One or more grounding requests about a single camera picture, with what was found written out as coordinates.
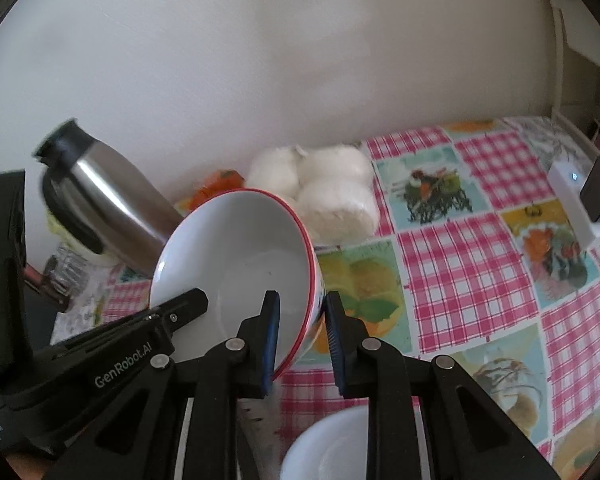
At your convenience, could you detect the orange snack packet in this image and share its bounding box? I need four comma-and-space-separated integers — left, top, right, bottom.
175, 169, 246, 216

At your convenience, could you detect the bag of white steamed buns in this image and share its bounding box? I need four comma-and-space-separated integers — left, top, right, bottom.
245, 144, 381, 247

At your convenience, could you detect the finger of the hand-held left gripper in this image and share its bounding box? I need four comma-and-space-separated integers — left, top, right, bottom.
50, 287, 211, 362

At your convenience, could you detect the clear drinking glass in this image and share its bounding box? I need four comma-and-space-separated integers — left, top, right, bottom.
57, 242, 90, 286

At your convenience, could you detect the white plastic chair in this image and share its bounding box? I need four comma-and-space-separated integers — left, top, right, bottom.
547, 0, 600, 126

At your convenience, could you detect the red rimmed strawberry bowl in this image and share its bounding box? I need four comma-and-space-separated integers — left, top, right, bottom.
149, 188, 326, 385

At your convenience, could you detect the stainless steel thermos jug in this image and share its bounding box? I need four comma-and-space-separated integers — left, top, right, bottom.
34, 119, 186, 277

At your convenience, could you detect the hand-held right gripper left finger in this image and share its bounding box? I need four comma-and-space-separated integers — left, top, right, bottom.
55, 290, 282, 480

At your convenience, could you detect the plain white square bowl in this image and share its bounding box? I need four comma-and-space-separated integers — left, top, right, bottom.
279, 405, 372, 480

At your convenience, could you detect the white power strip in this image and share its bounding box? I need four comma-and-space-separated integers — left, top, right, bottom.
547, 160, 600, 252

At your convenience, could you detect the pink checkered printed tablecloth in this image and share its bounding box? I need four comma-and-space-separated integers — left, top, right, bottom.
97, 117, 600, 480

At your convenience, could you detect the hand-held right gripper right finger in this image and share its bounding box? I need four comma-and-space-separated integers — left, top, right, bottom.
324, 290, 563, 480

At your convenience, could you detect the reddish wooden board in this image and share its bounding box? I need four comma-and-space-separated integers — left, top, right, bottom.
24, 262, 48, 293

